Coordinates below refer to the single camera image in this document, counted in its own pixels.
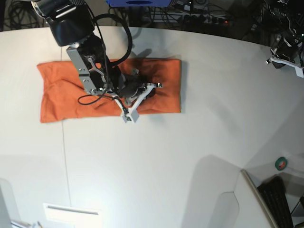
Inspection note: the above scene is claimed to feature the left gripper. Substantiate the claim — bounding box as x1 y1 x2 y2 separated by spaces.
266 34 303 69

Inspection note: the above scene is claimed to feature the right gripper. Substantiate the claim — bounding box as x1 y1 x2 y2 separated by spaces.
116 68 163 105

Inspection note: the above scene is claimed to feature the orange t-shirt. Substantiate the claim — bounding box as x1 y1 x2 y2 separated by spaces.
37 58 181 123

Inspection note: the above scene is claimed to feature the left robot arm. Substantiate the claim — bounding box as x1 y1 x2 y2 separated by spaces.
260 0 304 69

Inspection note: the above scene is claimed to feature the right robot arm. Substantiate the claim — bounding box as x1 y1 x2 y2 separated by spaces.
30 0 162 105

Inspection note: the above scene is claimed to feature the blue box with oval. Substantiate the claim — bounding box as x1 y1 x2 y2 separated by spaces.
106 0 177 7

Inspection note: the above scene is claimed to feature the green tape roll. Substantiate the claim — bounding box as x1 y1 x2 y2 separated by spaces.
275 157 288 171

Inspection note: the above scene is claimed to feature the black keyboard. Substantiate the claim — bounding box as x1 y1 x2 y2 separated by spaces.
257 176 294 228

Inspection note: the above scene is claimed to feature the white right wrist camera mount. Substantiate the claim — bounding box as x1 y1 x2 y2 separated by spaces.
111 83 154 123

